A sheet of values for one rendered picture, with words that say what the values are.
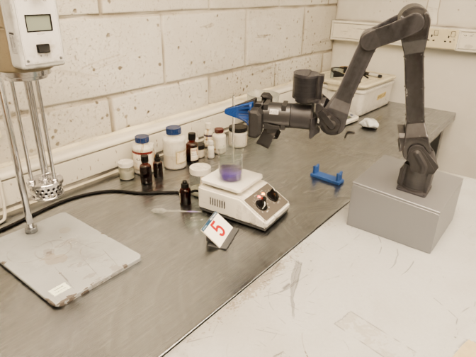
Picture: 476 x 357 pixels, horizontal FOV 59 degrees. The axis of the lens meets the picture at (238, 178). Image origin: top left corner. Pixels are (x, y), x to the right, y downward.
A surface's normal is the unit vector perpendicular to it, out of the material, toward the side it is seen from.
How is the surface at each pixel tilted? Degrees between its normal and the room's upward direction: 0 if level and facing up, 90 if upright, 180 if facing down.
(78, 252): 0
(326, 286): 0
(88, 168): 90
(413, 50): 124
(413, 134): 65
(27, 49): 90
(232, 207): 90
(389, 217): 90
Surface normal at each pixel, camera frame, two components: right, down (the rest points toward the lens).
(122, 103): 0.78, 0.27
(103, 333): 0.02, -0.91
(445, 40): -0.62, 0.32
